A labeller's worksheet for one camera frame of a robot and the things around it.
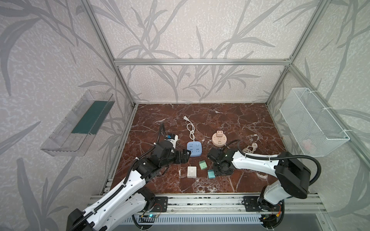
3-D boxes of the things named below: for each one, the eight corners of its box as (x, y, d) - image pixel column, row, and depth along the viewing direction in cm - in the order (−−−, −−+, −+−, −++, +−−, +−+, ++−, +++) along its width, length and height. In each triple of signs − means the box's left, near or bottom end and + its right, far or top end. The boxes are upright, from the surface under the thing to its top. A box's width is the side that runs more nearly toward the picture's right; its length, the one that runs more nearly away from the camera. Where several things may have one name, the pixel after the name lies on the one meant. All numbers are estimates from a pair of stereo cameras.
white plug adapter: (187, 177, 84) (186, 176, 82) (187, 167, 88) (187, 166, 86) (196, 177, 84) (196, 176, 82) (196, 167, 88) (196, 166, 86)
